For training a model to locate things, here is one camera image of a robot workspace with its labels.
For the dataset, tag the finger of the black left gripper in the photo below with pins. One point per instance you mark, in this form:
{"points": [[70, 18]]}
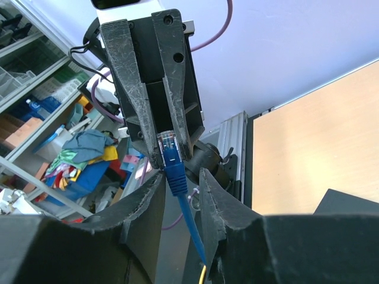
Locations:
{"points": [[169, 33], [130, 89]]}

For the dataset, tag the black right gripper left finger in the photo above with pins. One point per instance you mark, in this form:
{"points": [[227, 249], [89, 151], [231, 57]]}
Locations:
{"points": [[120, 244]]}

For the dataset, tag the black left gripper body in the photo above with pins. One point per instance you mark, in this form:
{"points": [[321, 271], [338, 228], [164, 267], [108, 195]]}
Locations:
{"points": [[151, 64]]}

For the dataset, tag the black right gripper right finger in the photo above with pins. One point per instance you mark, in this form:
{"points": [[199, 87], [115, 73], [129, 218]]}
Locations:
{"points": [[243, 246]]}

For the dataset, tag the black network switch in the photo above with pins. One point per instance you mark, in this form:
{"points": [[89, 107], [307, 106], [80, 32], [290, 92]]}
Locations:
{"points": [[337, 204]]}

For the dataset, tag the shelf with clutter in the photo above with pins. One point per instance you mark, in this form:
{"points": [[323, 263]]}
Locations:
{"points": [[57, 134]]}

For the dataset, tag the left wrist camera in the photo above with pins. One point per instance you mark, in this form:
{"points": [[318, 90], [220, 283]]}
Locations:
{"points": [[108, 11]]}

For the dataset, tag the aluminium rail frame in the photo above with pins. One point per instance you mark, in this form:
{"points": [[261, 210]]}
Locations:
{"points": [[235, 137]]}

